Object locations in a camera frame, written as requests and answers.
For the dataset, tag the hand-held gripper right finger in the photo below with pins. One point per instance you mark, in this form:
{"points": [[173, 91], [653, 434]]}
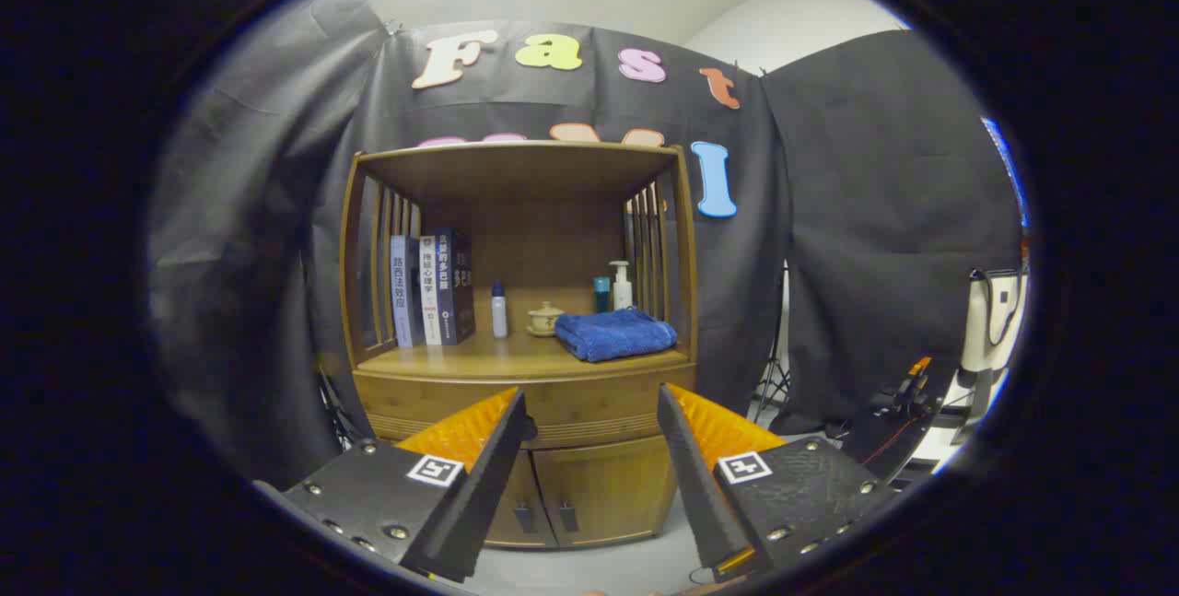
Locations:
{"points": [[705, 495]]}

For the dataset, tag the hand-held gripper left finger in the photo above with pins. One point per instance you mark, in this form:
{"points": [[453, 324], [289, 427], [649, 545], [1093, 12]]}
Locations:
{"points": [[479, 495]]}

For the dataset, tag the wooden drawer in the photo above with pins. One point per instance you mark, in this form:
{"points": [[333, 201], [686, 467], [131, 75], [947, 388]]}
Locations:
{"points": [[594, 401]]}

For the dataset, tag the wooden countertop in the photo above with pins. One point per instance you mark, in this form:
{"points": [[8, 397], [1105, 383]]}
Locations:
{"points": [[484, 356]]}

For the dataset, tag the wooden cabinet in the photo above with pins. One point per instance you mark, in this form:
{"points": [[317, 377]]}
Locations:
{"points": [[516, 174]]}

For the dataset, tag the black light stand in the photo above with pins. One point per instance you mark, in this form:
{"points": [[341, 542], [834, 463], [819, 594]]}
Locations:
{"points": [[772, 384]]}

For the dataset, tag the folded blue towel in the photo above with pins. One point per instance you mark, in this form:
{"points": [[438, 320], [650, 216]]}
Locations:
{"points": [[612, 336]]}

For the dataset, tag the white bottle with blue cap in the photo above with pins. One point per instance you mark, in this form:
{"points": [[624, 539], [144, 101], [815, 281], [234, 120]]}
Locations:
{"points": [[499, 312]]}

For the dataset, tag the black equipment case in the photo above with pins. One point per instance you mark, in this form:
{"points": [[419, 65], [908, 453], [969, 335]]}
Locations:
{"points": [[884, 449]]}

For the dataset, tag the beige ceramic lidded cup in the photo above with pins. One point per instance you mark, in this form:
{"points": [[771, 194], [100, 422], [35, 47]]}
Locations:
{"points": [[545, 320]]}

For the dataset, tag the white spine book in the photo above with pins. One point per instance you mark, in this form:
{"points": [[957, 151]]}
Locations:
{"points": [[430, 292]]}

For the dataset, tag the dark navy book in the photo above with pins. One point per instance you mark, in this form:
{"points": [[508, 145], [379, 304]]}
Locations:
{"points": [[456, 287]]}

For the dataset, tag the light blue book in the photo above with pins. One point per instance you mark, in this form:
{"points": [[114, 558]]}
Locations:
{"points": [[403, 297]]}

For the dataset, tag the white pump bottle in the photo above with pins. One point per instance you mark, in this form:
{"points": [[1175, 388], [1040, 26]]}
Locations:
{"points": [[623, 292]]}

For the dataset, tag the teal bottle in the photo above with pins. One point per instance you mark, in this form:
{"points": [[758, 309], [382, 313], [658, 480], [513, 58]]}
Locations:
{"points": [[601, 294]]}

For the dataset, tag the orange clamp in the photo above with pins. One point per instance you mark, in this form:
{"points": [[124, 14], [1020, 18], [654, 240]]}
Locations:
{"points": [[919, 366]]}

